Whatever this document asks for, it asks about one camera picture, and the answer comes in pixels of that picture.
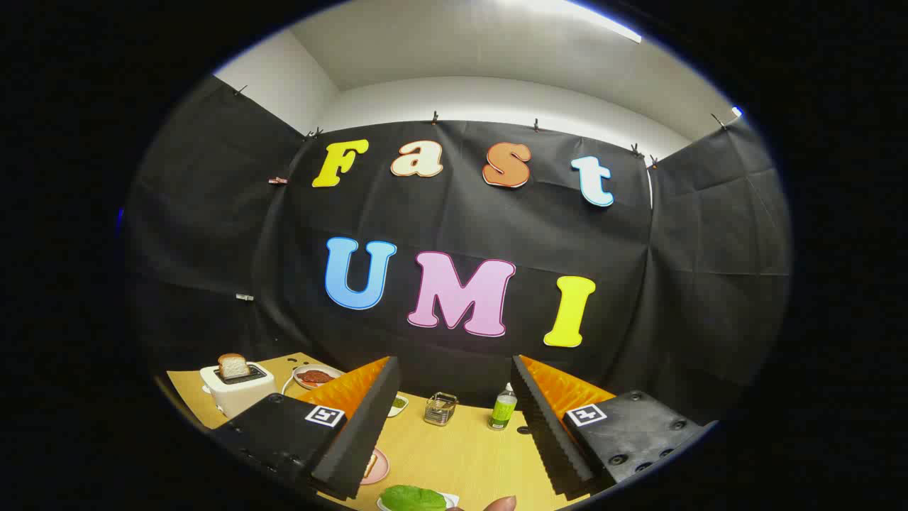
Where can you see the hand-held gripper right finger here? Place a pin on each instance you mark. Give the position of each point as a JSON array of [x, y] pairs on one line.
[[546, 433]]

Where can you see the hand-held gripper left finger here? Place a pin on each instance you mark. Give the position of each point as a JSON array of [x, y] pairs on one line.
[[369, 426]]

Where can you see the green lettuce leaf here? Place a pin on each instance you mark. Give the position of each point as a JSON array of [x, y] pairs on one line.
[[411, 498]]

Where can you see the white bread slice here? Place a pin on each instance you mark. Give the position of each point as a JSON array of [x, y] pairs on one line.
[[233, 366]]

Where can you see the white divided bean dish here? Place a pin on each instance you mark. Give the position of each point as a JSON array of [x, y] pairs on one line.
[[399, 404]]

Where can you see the brown-crust bread slice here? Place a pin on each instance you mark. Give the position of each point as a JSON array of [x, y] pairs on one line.
[[369, 465]]

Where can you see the pink plate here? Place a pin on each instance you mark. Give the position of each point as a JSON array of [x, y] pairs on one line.
[[381, 468]]

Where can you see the green label drink bottle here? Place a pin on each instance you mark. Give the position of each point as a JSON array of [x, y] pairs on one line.
[[502, 411]]

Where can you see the round white meat plate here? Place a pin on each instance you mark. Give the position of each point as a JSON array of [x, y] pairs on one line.
[[319, 385]]

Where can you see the red meat slice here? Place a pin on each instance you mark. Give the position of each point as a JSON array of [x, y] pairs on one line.
[[315, 376]]

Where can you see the white square plate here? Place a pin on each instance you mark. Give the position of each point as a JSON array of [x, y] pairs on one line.
[[452, 500]]

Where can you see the white toaster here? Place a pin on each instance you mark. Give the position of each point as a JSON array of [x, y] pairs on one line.
[[237, 397]]

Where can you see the black backdrop cloth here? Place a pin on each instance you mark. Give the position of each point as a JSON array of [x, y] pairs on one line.
[[213, 234]]

